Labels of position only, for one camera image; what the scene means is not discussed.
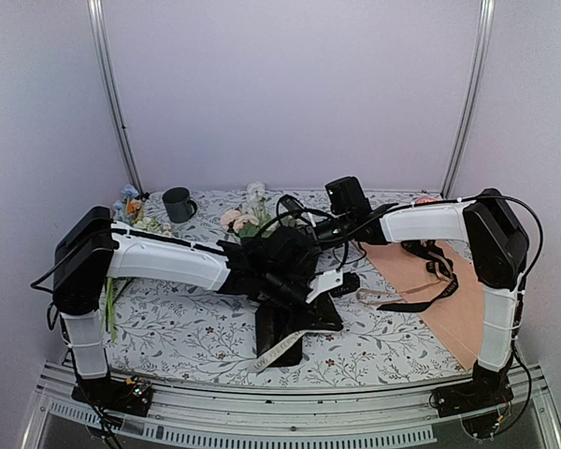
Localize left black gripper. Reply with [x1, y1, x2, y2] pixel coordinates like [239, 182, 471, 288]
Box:
[263, 268, 345, 334]

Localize white rose long stem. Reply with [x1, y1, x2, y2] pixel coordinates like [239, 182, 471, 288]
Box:
[220, 210, 260, 238]

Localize cream printed ribbon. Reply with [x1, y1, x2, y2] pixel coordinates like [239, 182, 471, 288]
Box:
[250, 330, 308, 373]

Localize small white flower stem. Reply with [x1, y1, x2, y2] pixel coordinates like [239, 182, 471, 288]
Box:
[247, 181, 270, 225]

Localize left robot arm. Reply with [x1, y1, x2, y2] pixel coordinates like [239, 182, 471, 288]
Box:
[31, 207, 360, 406]

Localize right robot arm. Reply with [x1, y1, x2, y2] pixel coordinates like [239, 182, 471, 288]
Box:
[301, 181, 534, 408]

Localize red patterned small bowl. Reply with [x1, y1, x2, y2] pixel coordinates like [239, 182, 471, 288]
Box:
[413, 197, 438, 206]

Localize black printed ribbon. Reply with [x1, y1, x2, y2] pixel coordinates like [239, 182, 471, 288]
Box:
[377, 239, 459, 313]

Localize dark grey mug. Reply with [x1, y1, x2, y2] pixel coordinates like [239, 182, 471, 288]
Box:
[162, 187, 197, 224]

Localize pink wrapping paper sheet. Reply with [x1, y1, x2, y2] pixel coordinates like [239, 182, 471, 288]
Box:
[356, 240, 484, 370]

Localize floral patterned tablecloth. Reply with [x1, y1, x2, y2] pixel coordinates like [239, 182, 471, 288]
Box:
[77, 188, 478, 389]

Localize blue orange flower stems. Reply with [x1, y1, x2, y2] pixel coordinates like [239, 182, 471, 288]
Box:
[112, 184, 143, 225]

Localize green leafy flower bunch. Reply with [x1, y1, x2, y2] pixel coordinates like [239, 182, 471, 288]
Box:
[102, 217, 172, 342]

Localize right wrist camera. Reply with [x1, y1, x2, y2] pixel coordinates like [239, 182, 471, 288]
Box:
[325, 176, 371, 218]

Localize right aluminium frame post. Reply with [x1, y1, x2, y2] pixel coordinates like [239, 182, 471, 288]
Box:
[440, 0, 496, 197]

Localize aluminium frame post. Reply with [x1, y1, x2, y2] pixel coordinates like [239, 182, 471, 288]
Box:
[440, 0, 496, 197]
[87, 0, 144, 195]

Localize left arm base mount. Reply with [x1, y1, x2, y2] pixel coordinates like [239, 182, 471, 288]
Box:
[71, 375, 153, 417]

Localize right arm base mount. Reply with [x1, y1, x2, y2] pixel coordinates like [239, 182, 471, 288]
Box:
[428, 375, 513, 440]

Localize left aluminium frame post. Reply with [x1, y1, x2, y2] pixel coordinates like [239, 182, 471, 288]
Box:
[87, 0, 144, 195]

